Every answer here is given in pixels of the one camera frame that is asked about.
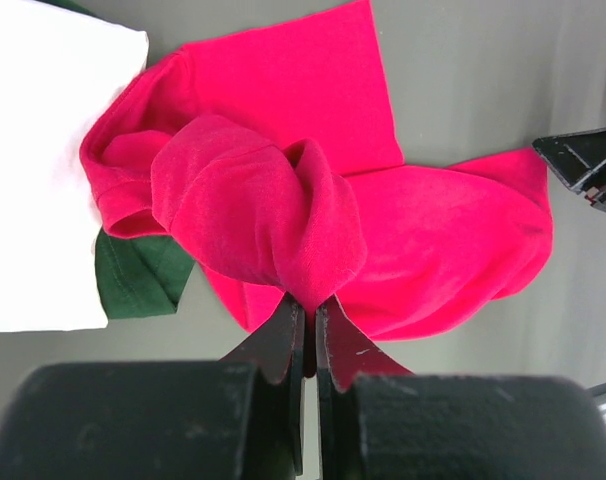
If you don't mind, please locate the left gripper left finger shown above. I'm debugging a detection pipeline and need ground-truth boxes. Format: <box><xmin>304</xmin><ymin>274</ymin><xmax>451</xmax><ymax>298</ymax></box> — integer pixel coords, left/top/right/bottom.
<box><xmin>221</xmin><ymin>294</ymin><xmax>306</xmax><ymax>475</ymax></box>

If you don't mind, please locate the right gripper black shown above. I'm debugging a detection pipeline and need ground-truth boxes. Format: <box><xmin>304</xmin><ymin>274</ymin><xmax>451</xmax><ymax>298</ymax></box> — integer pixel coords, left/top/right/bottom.
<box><xmin>532</xmin><ymin>127</ymin><xmax>606</xmax><ymax>213</ymax></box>

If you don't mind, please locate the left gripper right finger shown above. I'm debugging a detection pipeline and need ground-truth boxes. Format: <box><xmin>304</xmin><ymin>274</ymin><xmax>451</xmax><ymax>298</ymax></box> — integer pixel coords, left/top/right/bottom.
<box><xmin>315</xmin><ymin>297</ymin><xmax>412</xmax><ymax>479</ymax></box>

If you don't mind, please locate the crimson red t-shirt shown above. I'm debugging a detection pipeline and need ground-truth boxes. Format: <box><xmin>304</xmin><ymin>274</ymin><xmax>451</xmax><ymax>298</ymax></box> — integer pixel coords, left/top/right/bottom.
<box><xmin>80</xmin><ymin>1</ymin><xmax>553</xmax><ymax>342</ymax></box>

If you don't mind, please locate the folded dark green t-shirt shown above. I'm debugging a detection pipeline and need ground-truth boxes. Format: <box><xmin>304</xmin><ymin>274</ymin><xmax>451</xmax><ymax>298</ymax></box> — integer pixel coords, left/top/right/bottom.
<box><xmin>95</xmin><ymin>231</ymin><xmax>195</xmax><ymax>320</ymax></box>

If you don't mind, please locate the folded white t-shirt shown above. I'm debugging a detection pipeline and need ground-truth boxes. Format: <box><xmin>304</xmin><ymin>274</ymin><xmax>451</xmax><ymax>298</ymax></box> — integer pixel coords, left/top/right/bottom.
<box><xmin>0</xmin><ymin>1</ymin><xmax>148</xmax><ymax>333</ymax></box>

